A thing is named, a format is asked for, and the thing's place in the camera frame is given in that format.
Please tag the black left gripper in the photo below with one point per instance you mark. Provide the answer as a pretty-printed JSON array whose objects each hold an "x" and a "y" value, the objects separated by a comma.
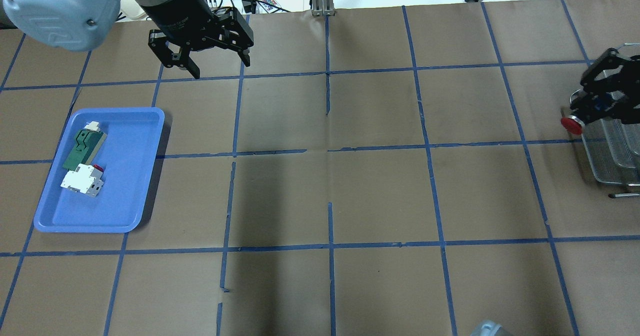
[{"x": 176, "y": 9}]

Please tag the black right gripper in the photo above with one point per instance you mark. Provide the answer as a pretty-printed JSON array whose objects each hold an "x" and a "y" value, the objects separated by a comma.
[{"x": 600, "y": 106}]

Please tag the red emergency stop button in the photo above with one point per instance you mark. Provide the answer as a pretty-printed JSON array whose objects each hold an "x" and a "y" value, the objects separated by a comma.
[{"x": 573, "y": 125}]

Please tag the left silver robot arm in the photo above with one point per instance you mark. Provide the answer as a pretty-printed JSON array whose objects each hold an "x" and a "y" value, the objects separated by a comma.
[{"x": 77, "y": 25}]

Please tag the blue plastic tray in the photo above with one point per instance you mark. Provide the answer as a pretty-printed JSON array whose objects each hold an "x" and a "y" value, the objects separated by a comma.
[{"x": 127, "y": 157}]

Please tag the green white terminal block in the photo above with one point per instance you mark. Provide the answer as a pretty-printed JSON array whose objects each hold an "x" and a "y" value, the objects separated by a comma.
[{"x": 85, "y": 146}]

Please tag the white circuit breaker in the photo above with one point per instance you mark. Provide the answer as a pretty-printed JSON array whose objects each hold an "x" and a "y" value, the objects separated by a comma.
[{"x": 84, "y": 179}]

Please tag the wire mesh shelf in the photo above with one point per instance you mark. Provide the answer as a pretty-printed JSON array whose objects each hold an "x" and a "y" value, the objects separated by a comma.
[{"x": 612, "y": 148}]

